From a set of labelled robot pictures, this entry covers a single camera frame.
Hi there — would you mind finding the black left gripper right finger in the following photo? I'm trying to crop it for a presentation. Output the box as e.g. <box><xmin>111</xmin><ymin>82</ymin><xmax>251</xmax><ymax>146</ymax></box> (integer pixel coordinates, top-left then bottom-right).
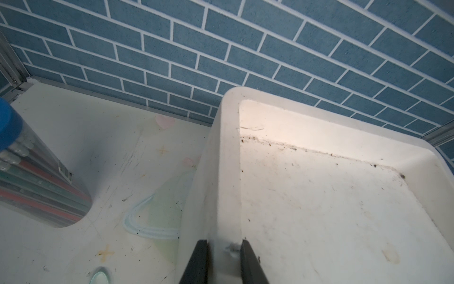
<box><xmin>240</xmin><ymin>239</ymin><xmax>269</xmax><ymax>284</ymax></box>

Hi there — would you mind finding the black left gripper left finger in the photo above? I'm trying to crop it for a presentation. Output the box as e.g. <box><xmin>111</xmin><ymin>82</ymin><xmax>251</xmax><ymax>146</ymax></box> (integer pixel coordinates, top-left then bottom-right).
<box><xmin>179</xmin><ymin>240</ymin><xmax>209</xmax><ymax>284</ymax></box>

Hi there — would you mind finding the white plastic drawer cabinet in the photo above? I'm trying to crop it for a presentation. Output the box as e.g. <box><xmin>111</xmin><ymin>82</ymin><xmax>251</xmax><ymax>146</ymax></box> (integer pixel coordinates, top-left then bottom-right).
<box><xmin>175</xmin><ymin>87</ymin><xmax>454</xmax><ymax>284</ymax></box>

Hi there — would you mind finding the blue-lid clear straw canister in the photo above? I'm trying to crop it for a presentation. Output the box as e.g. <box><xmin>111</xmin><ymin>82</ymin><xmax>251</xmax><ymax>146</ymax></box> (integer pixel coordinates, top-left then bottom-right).
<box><xmin>1</xmin><ymin>99</ymin><xmax>92</xmax><ymax>228</ymax></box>

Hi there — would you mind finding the metal corner frame post right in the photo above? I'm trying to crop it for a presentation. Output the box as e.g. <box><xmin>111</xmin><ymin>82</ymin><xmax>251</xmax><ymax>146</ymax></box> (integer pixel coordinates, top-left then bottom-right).
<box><xmin>422</xmin><ymin>121</ymin><xmax>454</xmax><ymax>147</ymax></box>

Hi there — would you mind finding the metal corner frame post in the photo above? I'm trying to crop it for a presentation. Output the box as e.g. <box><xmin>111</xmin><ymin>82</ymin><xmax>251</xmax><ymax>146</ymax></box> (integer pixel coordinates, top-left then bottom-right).
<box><xmin>422</xmin><ymin>121</ymin><xmax>454</xmax><ymax>147</ymax></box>
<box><xmin>1</xmin><ymin>33</ymin><xmax>32</xmax><ymax>104</ymax></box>

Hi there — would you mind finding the metal corner frame post left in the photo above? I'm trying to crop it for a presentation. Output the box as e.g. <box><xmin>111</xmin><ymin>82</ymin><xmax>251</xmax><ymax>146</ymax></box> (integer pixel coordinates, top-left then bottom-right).
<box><xmin>1</xmin><ymin>33</ymin><xmax>32</xmax><ymax>104</ymax></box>

